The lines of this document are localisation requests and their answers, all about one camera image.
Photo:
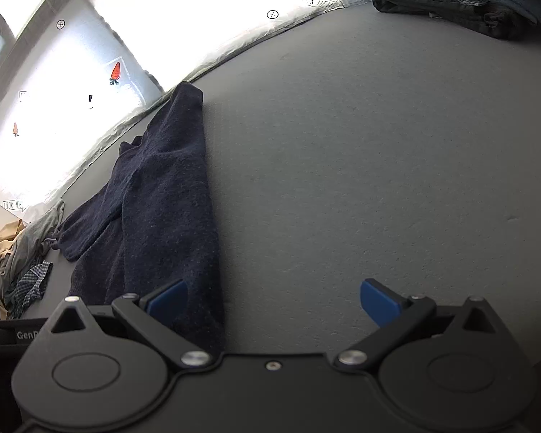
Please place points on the blue plaid shirt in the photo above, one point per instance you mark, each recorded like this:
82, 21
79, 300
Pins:
29, 284

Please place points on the folded dark grey garment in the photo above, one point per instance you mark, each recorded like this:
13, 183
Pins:
433, 13

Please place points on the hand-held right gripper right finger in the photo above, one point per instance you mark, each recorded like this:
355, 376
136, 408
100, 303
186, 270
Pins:
381, 302

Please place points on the tan cloth garment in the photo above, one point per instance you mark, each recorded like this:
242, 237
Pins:
2, 246

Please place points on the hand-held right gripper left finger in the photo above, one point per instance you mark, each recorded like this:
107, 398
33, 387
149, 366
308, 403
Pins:
167, 300

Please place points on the white printed blanket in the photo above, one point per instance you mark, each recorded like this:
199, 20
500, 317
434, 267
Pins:
185, 18

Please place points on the navy blue knit sweater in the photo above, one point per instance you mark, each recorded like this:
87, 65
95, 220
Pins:
162, 198

